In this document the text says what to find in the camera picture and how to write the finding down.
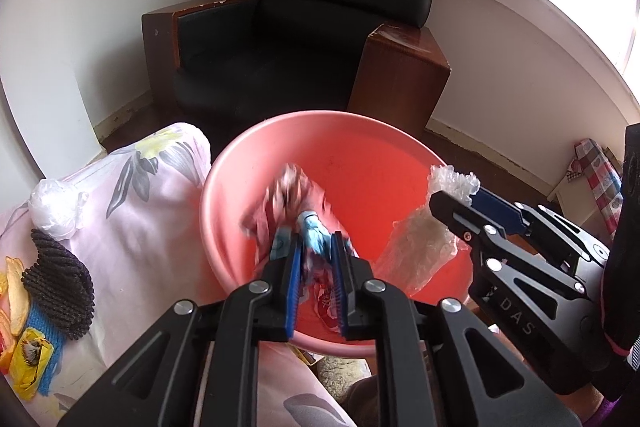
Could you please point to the pink floral bedsheet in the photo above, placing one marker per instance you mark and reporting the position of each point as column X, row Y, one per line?
column 150, row 217

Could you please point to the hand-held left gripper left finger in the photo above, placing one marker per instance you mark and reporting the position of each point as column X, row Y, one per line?
column 295, row 279

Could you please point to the black leather wooden armchair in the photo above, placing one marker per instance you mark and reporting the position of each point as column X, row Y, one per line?
column 300, row 57

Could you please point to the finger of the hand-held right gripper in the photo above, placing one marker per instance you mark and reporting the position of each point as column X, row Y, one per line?
column 497, row 212
column 460, row 219

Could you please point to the white plastic bag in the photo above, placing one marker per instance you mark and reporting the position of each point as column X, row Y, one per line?
column 52, row 212

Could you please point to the pink plastic basin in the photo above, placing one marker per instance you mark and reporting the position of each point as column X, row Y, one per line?
column 360, row 167

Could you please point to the yellow crumpled wrapper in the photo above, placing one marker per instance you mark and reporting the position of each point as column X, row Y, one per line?
column 30, row 357

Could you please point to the black cloth pink trim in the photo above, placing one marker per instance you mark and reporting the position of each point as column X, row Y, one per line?
column 622, row 307

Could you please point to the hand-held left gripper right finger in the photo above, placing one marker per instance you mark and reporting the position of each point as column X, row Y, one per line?
column 340, row 289

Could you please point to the yellow box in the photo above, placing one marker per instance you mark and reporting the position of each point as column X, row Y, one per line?
column 311, row 356

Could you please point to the blue foam net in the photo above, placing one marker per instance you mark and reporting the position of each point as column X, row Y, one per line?
column 45, row 322

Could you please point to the patterned cloth item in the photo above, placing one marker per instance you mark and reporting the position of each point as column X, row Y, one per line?
column 290, row 202

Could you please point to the red checked cloth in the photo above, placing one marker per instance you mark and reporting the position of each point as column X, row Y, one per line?
column 600, row 187

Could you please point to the clear plastic wrapper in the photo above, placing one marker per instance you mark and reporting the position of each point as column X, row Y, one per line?
column 420, row 242

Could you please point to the small orange fruit peel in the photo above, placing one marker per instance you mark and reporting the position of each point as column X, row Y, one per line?
column 4, row 337

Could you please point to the person's right forearm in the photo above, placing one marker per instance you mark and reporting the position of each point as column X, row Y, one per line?
column 620, row 416

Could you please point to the large pale fruit peel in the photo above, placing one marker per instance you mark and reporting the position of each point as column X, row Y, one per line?
column 17, row 297

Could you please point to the black foam net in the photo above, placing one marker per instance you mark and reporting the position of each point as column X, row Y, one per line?
column 60, row 287

